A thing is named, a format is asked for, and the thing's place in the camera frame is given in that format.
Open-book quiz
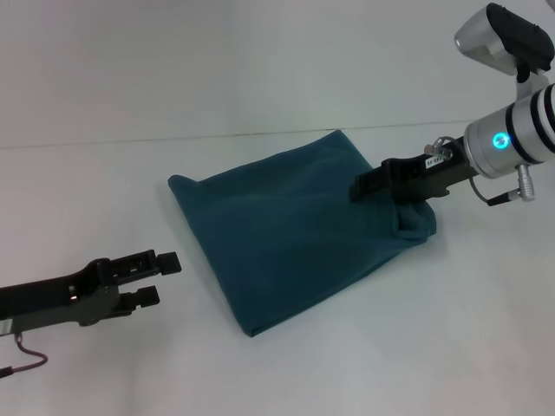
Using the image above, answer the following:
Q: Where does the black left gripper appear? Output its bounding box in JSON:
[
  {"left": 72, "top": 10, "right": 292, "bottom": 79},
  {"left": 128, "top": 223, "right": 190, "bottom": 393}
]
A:
[{"left": 0, "top": 249, "right": 182, "bottom": 337}]

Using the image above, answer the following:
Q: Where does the right gripper cable with plug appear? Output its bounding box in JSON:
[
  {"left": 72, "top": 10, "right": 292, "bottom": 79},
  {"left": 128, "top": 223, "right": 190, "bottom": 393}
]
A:
[{"left": 424, "top": 136, "right": 539, "bottom": 208}]

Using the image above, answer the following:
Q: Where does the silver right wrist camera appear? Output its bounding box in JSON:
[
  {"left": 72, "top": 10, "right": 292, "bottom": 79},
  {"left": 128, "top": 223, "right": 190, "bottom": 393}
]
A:
[{"left": 454, "top": 3, "right": 555, "bottom": 78}]

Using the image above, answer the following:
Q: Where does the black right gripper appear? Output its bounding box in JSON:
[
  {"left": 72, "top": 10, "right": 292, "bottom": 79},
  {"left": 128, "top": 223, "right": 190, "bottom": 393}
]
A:
[{"left": 349, "top": 137, "right": 480, "bottom": 205}]

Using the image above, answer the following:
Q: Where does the gripper cable with plug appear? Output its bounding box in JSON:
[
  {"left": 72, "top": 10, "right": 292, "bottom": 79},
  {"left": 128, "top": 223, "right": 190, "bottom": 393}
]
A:
[
  {"left": 424, "top": 136, "right": 539, "bottom": 208},
  {"left": 0, "top": 331, "right": 49, "bottom": 377}
]

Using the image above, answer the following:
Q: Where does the teal blue t-shirt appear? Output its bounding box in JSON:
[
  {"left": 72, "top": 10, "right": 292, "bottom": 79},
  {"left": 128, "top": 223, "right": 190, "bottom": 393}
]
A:
[{"left": 167, "top": 128, "right": 437, "bottom": 338}]

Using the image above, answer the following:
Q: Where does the left gripper cable with plug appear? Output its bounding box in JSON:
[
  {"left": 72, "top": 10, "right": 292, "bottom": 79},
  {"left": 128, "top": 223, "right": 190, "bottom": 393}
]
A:
[{"left": 0, "top": 331, "right": 49, "bottom": 377}]

